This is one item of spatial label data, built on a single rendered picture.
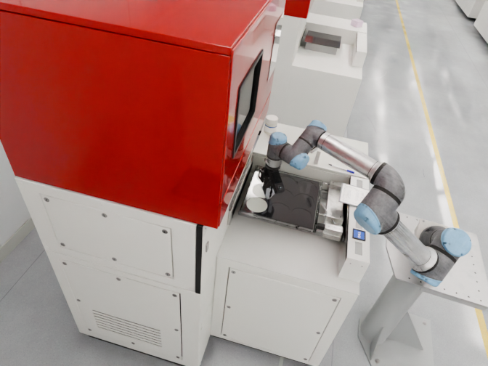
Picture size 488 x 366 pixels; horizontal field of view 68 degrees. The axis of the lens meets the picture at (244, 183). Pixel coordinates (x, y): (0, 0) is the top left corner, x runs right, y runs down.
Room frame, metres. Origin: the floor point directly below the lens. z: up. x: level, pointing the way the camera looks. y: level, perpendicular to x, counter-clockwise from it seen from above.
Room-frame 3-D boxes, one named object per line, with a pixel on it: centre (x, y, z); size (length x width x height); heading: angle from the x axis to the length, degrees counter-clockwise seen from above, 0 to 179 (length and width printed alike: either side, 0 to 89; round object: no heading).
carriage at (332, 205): (1.31, -0.46, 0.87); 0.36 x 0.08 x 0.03; 171
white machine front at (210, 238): (1.18, 0.05, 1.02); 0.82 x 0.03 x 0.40; 171
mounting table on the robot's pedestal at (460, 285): (1.16, -0.94, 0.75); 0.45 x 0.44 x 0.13; 77
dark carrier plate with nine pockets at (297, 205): (1.34, -0.20, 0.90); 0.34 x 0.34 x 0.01; 81
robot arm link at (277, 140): (1.31, -0.12, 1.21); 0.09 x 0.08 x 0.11; 49
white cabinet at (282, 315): (1.40, -0.32, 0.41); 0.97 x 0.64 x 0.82; 171
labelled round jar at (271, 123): (1.80, -0.11, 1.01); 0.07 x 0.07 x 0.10
